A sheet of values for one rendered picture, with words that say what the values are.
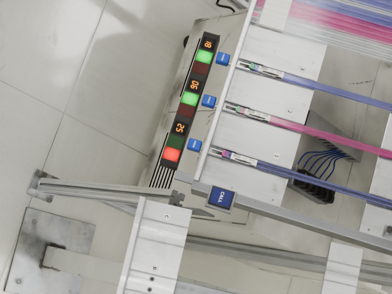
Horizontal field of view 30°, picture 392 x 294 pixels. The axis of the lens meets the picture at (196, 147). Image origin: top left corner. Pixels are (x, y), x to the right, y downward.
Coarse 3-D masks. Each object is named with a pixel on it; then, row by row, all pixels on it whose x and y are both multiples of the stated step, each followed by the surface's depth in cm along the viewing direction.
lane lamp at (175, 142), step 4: (172, 136) 168; (176, 136) 168; (168, 140) 168; (172, 140) 168; (176, 140) 168; (180, 140) 168; (168, 144) 168; (172, 144) 168; (176, 144) 168; (180, 144) 168; (176, 148) 167; (180, 148) 167
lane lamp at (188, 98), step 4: (184, 92) 171; (188, 92) 171; (184, 96) 171; (188, 96) 171; (192, 96) 171; (196, 96) 171; (184, 100) 170; (188, 100) 170; (192, 100) 170; (196, 100) 170; (192, 104) 170
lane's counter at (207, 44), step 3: (204, 36) 175; (204, 39) 174; (207, 39) 174; (210, 39) 174; (213, 39) 174; (204, 42) 174; (207, 42) 174; (210, 42) 174; (213, 42) 174; (201, 45) 174; (204, 45) 174; (207, 45) 174; (210, 45) 174; (213, 45) 174; (207, 48) 174; (210, 48) 174; (213, 48) 174
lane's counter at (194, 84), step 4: (192, 80) 172; (196, 80) 172; (200, 80) 172; (188, 84) 171; (192, 84) 171; (196, 84) 171; (200, 84) 171; (188, 88) 171; (192, 88) 171; (196, 88) 171; (200, 88) 171
